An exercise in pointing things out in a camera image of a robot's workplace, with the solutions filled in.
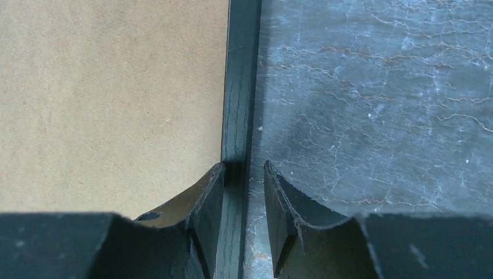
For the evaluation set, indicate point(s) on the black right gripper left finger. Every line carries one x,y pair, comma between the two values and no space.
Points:
177,239

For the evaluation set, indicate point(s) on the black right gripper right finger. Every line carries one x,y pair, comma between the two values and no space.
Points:
309,240

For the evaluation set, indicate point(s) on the brown backing board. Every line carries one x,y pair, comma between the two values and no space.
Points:
108,105

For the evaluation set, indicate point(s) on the black picture frame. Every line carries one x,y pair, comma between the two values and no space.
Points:
238,108

